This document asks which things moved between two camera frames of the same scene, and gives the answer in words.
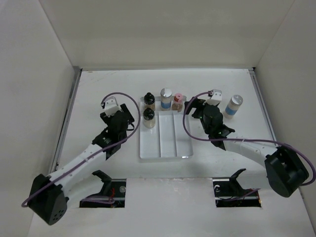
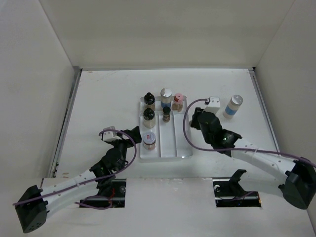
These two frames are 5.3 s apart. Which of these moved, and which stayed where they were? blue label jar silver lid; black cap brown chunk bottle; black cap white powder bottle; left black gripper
Moved: left black gripper
Stayed: blue label jar silver lid; black cap white powder bottle; black cap brown chunk bottle
